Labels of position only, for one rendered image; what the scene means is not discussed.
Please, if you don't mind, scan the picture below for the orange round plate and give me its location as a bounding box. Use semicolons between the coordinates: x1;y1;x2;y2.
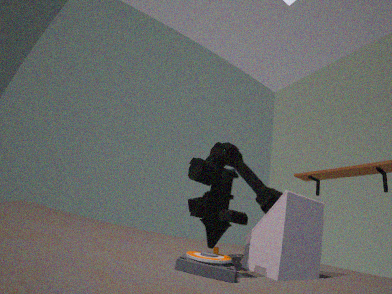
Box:
186;247;232;264

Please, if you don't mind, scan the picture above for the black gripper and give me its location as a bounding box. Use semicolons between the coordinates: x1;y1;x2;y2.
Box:
190;188;248;249

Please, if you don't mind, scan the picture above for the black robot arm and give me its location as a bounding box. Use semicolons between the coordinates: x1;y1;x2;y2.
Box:
188;142;282;214

